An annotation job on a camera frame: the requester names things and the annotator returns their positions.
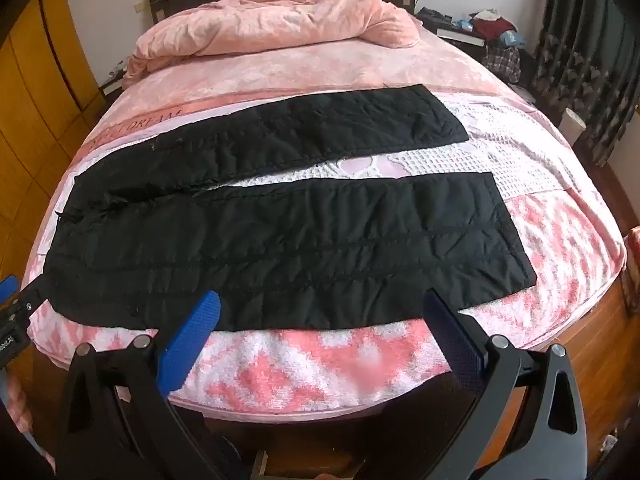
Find dark cluttered bedside table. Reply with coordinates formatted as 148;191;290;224
416;6;490;62

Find white cylindrical bin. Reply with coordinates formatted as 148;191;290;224
558;108;586;147

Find person's left forearm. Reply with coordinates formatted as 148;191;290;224
0;372;51;463

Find pink crumpled quilt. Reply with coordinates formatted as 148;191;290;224
122;0;421;88

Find black quilted pants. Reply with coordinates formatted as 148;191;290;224
44;83;538;333

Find dark patterned curtain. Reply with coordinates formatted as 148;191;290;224
529;0;640;167

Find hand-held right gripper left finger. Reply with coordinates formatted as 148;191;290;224
57;289;227;480

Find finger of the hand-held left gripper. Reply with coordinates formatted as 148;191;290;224
0;274;51;322

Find dark red garment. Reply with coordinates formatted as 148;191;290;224
472;12;521;40

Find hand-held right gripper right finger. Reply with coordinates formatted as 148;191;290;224
370;289;589;480

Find orange wooden wardrobe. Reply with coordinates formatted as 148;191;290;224
0;0;108;241

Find plaid garment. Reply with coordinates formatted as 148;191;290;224
482;42;523;86

